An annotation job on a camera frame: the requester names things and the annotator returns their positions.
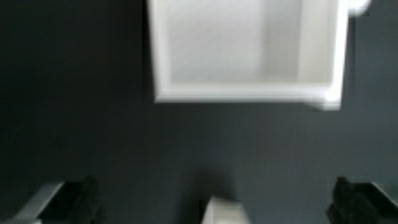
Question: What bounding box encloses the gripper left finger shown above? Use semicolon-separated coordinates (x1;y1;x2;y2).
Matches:
0;176;105;224

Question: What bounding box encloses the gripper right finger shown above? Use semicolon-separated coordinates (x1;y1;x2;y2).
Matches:
327;177;398;224

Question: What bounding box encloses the white drawer with knob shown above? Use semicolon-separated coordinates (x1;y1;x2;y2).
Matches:
148;0;375;111

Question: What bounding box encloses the white front rail bar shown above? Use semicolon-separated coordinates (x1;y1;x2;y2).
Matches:
201;197;251;224

